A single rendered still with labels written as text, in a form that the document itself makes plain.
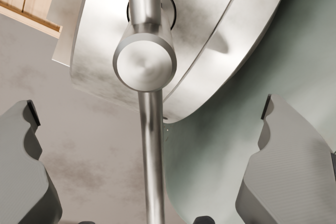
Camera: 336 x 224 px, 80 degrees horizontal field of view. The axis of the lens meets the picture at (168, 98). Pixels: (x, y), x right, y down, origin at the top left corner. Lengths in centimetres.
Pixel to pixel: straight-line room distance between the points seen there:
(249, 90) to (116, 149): 171
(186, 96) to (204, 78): 3
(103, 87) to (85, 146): 170
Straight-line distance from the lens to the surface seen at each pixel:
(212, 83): 18
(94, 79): 20
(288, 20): 22
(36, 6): 56
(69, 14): 29
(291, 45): 21
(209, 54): 16
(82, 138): 185
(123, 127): 171
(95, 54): 17
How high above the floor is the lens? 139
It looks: 62 degrees down
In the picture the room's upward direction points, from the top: 169 degrees clockwise
